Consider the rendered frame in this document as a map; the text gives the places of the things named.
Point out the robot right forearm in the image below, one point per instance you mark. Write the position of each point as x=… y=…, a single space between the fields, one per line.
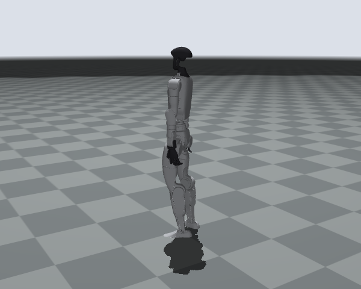
x=186 y=122

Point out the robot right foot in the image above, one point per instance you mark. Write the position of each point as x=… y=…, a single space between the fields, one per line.
x=194 y=224

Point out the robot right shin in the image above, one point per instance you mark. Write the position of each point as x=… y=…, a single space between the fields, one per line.
x=190 y=201

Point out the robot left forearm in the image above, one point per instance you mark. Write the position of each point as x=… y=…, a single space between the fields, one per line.
x=171 y=127

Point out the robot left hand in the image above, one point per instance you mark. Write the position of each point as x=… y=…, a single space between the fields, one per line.
x=172 y=155

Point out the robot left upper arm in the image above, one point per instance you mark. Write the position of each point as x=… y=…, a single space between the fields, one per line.
x=174 y=87

